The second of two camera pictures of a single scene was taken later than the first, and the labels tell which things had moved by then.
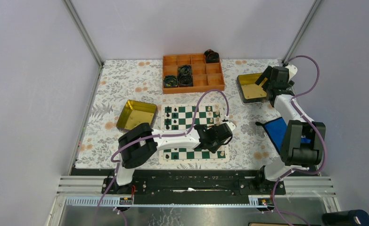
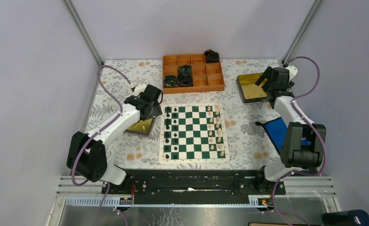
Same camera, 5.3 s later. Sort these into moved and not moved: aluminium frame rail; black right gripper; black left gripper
Moved: black left gripper
Not moved: black right gripper; aluminium frame rail
